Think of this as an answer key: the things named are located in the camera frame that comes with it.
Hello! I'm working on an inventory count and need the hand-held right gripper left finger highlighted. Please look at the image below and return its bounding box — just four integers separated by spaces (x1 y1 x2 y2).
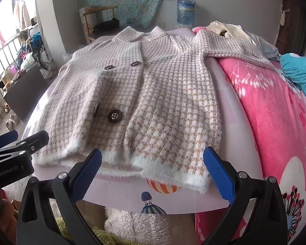
17 148 110 245

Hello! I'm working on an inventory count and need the teal floral wall cloth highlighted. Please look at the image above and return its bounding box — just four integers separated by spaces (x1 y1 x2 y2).
78 0 172 28

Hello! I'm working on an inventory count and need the hanging cream jacket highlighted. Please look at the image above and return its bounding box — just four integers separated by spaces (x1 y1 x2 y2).
13 0 31 30

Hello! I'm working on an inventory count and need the metal railing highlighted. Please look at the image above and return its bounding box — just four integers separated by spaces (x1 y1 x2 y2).
0 34 23 133

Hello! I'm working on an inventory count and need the light blue garment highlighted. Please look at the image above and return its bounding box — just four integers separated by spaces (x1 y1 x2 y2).
238 26 281 59

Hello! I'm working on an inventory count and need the dark wooden door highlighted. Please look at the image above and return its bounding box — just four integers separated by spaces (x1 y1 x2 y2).
275 0 306 57

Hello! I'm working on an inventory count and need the white fleece cloth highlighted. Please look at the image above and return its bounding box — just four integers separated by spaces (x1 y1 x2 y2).
103 205 197 245

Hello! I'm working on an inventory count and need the cream garment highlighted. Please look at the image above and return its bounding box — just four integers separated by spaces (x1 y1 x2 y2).
205 21 258 45

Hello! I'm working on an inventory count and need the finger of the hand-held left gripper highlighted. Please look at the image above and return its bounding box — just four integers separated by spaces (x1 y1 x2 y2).
0 130 50 165
0 130 19 150

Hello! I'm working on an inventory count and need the pink floral blanket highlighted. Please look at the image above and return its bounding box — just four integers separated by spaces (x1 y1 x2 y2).
191 26 306 245

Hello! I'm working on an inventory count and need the black bag on chair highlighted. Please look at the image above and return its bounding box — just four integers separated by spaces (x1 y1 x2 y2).
94 18 120 33

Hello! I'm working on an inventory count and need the blue water bottle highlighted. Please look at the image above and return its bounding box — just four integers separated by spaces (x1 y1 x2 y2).
177 0 196 27

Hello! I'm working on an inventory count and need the bicycle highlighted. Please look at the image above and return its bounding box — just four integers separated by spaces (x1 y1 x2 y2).
28 32 51 70

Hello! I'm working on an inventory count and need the light-coloured shoe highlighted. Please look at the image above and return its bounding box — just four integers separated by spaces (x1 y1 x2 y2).
5 114 19 130

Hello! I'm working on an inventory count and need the beige white houndstooth knit coat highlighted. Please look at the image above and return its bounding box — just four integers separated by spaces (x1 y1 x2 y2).
32 26 275 196

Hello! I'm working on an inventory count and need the green fuzzy cloth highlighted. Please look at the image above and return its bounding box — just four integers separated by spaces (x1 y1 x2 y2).
55 217 123 245

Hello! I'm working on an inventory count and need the pile of colourful bags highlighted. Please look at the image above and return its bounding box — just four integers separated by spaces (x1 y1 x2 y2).
15 32 41 72

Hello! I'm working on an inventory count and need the dark board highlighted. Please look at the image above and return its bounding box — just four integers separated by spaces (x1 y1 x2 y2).
2 62 54 121

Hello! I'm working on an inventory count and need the wooden chair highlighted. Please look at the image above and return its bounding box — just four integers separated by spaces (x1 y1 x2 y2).
80 5 120 44

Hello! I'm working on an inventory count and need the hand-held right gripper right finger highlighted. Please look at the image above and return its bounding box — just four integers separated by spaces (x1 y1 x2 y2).
203 147 288 245

